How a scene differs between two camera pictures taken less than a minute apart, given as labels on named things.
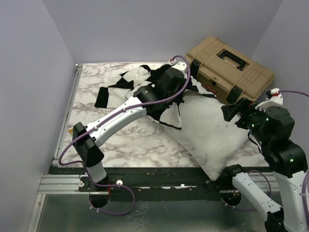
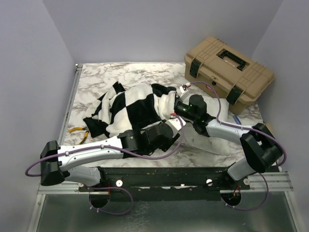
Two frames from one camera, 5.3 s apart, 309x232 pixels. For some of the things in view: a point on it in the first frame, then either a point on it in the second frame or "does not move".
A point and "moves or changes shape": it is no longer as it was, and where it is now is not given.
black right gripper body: [250, 118] -> [182, 109]
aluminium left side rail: [67, 115] does not move
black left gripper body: [178, 99] -> [165, 147]
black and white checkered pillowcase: [120, 90] moves or changes shape
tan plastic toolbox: [228, 73] does not move
